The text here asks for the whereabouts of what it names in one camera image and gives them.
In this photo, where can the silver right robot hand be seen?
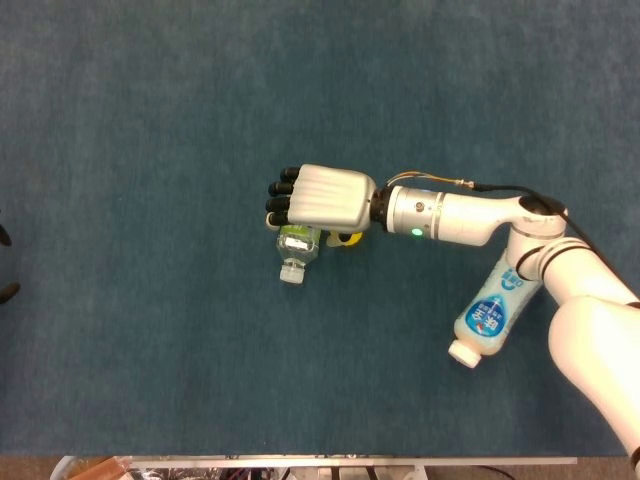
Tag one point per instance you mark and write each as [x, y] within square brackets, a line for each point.
[330, 197]

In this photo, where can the clear bottle green label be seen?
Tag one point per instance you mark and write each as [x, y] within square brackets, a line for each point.
[297, 250]

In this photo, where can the white milky drink bottle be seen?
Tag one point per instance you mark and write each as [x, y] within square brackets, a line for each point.
[492, 315]

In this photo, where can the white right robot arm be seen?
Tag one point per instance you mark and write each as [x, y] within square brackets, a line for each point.
[470, 215]

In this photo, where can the yellow dome ball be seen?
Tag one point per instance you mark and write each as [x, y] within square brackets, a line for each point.
[355, 241]

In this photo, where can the teal carpet table cover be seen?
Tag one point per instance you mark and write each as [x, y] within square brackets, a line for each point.
[150, 150]

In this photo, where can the aluminium table edge rail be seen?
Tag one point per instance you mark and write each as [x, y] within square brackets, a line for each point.
[450, 461]

